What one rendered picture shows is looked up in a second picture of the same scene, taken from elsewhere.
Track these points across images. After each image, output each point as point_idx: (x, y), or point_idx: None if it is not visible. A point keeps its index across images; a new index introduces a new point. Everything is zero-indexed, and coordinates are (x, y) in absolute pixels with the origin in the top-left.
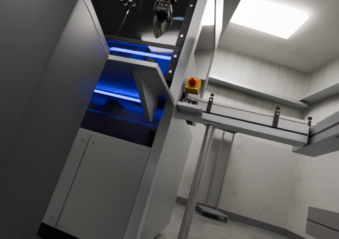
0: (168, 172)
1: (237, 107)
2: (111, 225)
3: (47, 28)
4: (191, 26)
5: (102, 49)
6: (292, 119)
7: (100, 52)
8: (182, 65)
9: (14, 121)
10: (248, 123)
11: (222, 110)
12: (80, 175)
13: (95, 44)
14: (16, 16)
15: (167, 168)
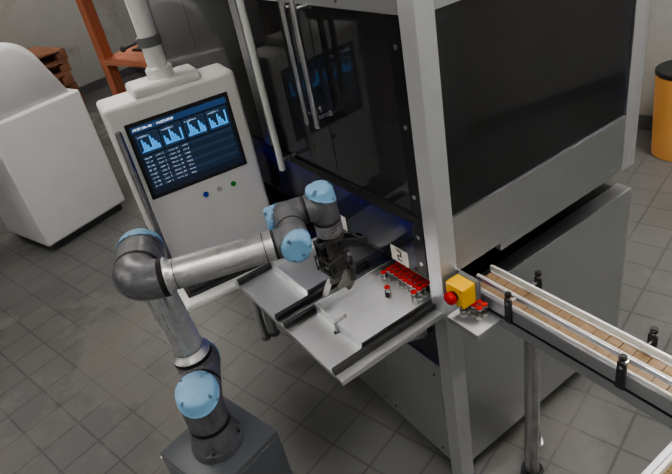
0: (514, 349)
1: (559, 321)
2: (434, 430)
3: None
4: (420, 181)
5: (265, 451)
6: (663, 380)
7: (265, 455)
8: (433, 258)
9: None
10: (576, 363)
11: (531, 326)
12: (388, 366)
13: (254, 468)
14: None
15: (503, 352)
